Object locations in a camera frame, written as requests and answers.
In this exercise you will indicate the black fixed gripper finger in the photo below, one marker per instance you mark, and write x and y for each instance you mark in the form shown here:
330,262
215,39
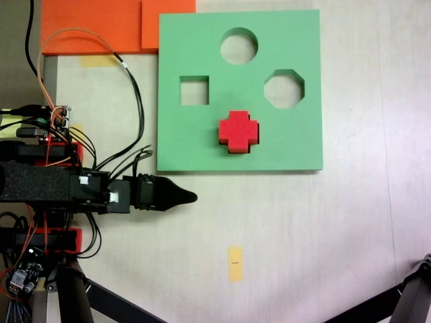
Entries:
171,189

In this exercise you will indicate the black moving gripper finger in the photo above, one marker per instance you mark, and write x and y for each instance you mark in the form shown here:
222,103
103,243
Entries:
171,203

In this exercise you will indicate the red cross columnar block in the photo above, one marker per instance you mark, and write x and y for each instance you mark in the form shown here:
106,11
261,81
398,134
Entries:
239,129

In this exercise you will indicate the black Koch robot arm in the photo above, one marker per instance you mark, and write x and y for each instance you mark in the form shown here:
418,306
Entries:
33,181

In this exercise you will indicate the green shape-hole board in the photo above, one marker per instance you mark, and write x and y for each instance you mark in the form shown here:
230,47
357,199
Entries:
188,50

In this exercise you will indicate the large flat orange block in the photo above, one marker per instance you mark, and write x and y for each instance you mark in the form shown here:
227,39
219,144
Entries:
91,27

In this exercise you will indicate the red table clamp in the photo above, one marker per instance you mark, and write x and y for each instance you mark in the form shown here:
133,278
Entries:
75,149
76,239

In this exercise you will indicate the yellow tape marker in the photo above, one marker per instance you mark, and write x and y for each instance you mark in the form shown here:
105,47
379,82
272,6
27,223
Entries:
235,264

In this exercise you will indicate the small yellow tape piece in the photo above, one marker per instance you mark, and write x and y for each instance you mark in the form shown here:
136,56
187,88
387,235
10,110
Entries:
78,128

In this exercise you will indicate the black tripod bar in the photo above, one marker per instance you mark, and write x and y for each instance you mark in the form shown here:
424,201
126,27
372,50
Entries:
363,306
118,303

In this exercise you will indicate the yellow tape strip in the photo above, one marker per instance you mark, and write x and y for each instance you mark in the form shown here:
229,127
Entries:
97,61

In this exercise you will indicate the small black circuit board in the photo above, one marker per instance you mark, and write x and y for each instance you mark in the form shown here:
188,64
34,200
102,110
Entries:
25,272

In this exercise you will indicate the yellow sticky note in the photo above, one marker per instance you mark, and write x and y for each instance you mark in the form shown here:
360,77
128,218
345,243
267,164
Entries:
8,126

